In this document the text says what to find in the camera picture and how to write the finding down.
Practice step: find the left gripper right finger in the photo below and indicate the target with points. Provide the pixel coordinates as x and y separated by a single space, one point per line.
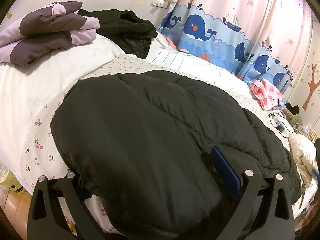
264 210

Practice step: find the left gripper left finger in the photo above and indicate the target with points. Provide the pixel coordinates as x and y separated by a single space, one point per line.
46 219

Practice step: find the black puffer jacket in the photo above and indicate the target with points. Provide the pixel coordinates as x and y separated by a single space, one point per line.
141 142

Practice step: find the cream puffer jacket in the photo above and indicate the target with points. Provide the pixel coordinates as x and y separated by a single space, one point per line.
304 154

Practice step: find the white power strip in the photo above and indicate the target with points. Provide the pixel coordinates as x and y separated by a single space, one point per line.
278 124

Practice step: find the pink checkered cloth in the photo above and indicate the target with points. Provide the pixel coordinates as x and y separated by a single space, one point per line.
266 94

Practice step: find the whale print curtain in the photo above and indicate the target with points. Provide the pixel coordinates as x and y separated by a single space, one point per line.
253 39

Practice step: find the purple folded jacket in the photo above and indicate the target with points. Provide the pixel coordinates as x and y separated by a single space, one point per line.
52 27

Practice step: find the pink pillow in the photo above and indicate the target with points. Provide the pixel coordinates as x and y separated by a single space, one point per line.
170 43

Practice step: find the tree wall sticker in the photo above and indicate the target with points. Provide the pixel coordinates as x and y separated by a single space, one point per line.
312 84

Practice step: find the wall power socket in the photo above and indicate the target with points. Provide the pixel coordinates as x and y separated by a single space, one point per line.
160 3

